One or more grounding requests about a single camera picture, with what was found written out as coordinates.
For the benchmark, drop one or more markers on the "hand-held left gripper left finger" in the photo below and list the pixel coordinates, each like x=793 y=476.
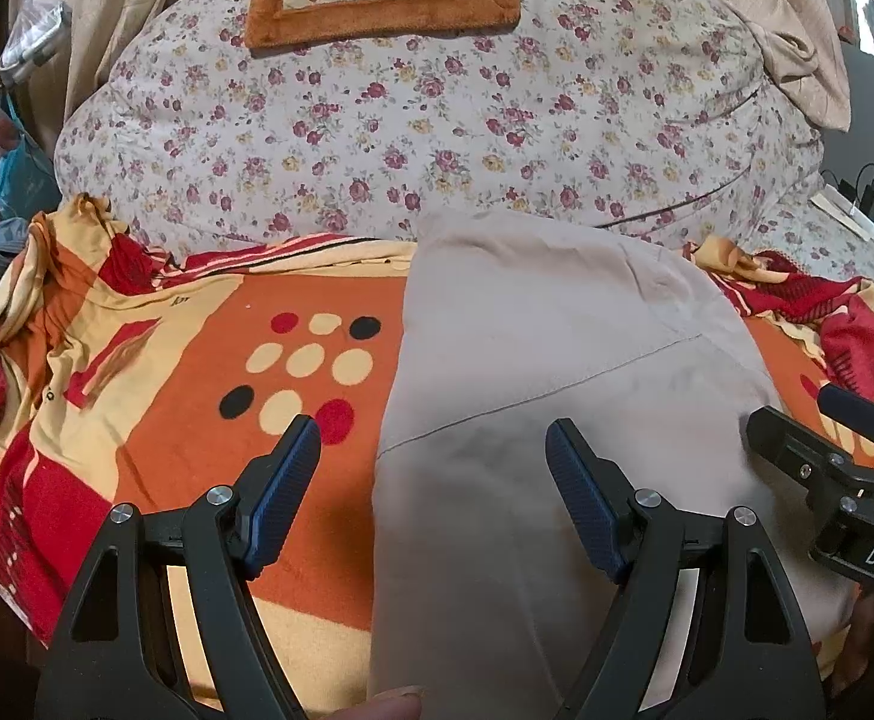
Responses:
x=283 y=495

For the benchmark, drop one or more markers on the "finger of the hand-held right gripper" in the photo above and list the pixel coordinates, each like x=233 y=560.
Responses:
x=853 y=403
x=796 y=442

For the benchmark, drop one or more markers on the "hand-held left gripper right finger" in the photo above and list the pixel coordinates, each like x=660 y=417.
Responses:
x=583 y=495

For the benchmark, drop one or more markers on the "beige zip jacket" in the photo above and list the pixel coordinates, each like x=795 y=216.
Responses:
x=542 y=330

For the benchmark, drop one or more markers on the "person's right hand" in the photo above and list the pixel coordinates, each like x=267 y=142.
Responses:
x=860 y=637

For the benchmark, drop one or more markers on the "person's left hand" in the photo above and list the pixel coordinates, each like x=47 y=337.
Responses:
x=384 y=706

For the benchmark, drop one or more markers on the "orange patterned blanket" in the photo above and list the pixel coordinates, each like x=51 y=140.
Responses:
x=182 y=420

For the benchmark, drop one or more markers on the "white power strip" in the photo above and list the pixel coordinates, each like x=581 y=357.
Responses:
x=841 y=214

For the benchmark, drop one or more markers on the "beige knit cloth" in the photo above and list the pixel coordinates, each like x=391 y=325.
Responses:
x=804 y=30

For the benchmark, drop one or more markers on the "floral quilt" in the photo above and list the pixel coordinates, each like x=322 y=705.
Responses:
x=482 y=127

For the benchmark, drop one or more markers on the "blue plastic bag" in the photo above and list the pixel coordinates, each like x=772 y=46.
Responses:
x=23 y=172

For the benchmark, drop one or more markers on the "beige curtain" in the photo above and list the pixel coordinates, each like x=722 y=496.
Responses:
x=122 y=22

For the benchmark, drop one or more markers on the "clear plastic bag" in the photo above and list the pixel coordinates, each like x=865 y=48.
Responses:
x=35 y=37

